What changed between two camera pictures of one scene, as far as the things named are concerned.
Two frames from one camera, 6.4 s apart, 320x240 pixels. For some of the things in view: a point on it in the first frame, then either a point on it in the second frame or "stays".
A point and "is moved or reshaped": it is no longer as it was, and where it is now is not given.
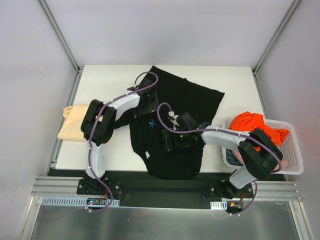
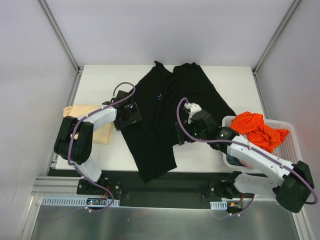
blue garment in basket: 231,159 stays
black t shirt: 180,95 is moved or reshaped
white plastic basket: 290,147 stays
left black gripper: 139,113 to 135,115
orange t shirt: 247,122 stays
